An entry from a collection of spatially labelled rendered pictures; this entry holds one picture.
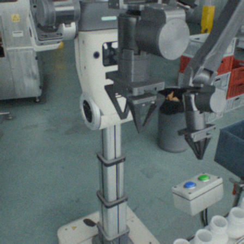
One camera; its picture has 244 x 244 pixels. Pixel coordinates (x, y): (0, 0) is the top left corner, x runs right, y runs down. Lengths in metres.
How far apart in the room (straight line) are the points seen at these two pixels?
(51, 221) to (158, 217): 0.85
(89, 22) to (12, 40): 3.10
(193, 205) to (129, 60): 0.48
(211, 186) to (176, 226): 1.36
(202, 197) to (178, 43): 0.52
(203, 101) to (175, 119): 1.97
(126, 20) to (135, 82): 0.10
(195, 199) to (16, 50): 3.53
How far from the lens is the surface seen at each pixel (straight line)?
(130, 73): 0.44
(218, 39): 0.73
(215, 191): 0.83
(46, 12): 0.73
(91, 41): 0.89
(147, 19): 0.39
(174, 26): 0.37
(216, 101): 0.69
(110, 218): 1.38
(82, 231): 1.77
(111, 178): 1.22
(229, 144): 1.48
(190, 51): 3.24
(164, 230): 2.12
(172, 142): 2.82
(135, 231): 1.76
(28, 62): 4.04
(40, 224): 2.21
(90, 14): 0.95
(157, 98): 0.44
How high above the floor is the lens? 1.63
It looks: 28 degrees down
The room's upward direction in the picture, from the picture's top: straight up
